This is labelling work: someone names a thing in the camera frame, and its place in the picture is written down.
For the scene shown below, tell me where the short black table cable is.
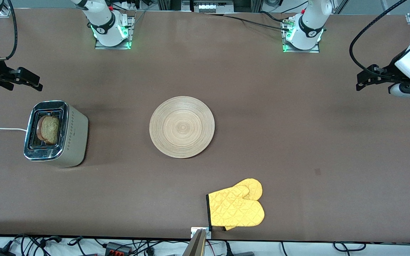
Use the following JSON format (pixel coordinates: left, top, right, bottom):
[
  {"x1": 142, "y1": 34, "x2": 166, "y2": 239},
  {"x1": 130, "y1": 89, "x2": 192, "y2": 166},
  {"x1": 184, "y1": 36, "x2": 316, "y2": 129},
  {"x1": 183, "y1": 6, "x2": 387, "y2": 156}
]
[{"x1": 260, "y1": 11, "x2": 291, "y2": 24}]

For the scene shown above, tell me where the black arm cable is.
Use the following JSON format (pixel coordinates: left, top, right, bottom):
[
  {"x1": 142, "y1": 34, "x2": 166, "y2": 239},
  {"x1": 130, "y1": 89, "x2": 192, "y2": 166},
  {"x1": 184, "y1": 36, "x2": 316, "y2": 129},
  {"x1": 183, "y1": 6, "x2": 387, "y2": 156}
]
[
  {"x1": 0, "y1": 0, "x2": 17, "y2": 63},
  {"x1": 349, "y1": 0, "x2": 408, "y2": 79}
]

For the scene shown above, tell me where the yellow quilted oven mitt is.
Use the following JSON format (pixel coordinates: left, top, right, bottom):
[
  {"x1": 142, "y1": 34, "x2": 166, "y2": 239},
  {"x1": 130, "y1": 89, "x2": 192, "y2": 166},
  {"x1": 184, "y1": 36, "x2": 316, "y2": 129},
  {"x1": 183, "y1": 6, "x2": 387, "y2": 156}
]
[{"x1": 206, "y1": 178, "x2": 265, "y2": 231}]

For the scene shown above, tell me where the tan camera mount post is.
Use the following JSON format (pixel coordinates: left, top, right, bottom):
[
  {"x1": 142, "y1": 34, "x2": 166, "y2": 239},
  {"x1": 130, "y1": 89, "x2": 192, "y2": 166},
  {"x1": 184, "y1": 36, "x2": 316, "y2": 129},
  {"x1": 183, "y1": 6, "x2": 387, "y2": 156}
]
[{"x1": 183, "y1": 229, "x2": 207, "y2": 256}]

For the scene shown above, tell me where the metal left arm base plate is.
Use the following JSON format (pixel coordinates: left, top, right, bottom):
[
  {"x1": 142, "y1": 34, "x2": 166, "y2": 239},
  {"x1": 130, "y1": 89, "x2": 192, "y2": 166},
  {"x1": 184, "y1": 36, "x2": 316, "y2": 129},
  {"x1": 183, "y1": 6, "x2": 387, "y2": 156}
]
[{"x1": 282, "y1": 18, "x2": 320, "y2": 53}]

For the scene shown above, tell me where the silver two-slot toaster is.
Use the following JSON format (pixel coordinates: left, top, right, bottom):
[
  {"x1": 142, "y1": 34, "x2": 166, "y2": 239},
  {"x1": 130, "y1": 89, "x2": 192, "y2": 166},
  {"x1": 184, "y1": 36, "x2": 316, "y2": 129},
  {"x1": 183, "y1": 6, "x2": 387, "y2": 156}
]
[{"x1": 23, "y1": 100, "x2": 89, "y2": 168}]

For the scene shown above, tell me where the long black table cable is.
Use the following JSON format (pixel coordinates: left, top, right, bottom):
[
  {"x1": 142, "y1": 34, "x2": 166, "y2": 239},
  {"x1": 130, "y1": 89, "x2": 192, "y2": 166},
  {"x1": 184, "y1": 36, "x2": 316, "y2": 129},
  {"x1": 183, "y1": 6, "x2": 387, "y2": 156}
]
[{"x1": 223, "y1": 14, "x2": 291, "y2": 32}]

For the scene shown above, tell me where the white terminal block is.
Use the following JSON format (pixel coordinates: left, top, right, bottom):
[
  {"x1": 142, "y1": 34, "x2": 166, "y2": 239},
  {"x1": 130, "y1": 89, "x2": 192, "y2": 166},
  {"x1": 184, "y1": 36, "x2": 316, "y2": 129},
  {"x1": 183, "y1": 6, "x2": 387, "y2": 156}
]
[{"x1": 194, "y1": 3, "x2": 224, "y2": 13}]

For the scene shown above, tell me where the brown bread slice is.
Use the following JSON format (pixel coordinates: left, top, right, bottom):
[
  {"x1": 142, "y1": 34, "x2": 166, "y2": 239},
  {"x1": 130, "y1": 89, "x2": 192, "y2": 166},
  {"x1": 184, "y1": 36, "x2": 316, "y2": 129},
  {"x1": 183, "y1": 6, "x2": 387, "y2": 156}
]
[{"x1": 36, "y1": 114, "x2": 60, "y2": 145}]

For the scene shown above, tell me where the round wooden plate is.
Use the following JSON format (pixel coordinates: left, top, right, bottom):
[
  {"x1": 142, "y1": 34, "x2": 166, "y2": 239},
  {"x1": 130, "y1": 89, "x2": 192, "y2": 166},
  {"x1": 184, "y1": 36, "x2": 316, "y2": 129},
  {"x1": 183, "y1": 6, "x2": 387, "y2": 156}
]
[{"x1": 149, "y1": 96, "x2": 215, "y2": 159}]

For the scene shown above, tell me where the black connector with orange levers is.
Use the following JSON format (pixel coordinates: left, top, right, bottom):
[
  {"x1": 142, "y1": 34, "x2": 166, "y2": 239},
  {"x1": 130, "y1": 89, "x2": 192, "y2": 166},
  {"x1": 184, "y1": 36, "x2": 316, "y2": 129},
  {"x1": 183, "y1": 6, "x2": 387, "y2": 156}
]
[{"x1": 105, "y1": 242, "x2": 133, "y2": 256}]

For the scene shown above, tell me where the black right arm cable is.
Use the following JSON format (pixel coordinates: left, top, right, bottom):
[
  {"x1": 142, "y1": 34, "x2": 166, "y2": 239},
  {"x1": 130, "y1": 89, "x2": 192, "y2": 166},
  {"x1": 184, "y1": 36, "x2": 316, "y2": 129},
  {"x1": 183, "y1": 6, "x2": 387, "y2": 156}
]
[{"x1": 0, "y1": 0, "x2": 17, "y2": 63}]

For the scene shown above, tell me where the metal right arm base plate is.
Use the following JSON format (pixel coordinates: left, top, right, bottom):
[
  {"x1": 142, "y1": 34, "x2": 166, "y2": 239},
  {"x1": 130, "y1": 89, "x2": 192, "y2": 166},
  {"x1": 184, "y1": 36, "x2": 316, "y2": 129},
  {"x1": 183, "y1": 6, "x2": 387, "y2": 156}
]
[{"x1": 95, "y1": 15, "x2": 133, "y2": 50}]

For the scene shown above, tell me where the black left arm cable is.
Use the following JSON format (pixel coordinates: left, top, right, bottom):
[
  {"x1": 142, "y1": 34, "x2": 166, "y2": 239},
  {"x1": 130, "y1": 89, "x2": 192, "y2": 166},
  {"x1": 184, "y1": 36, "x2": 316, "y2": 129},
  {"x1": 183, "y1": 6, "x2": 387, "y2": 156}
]
[{"x1": 349, "y1": 0, "x2": 408, "y2": 79}]

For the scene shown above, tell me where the small metal clamp bracket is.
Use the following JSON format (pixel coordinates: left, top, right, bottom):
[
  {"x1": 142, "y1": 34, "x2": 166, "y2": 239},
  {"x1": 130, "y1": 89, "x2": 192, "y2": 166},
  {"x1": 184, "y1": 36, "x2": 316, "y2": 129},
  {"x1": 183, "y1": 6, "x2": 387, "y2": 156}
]
[{"x1": 191, "y1": 227, "x2": 212, "y2": 239}]

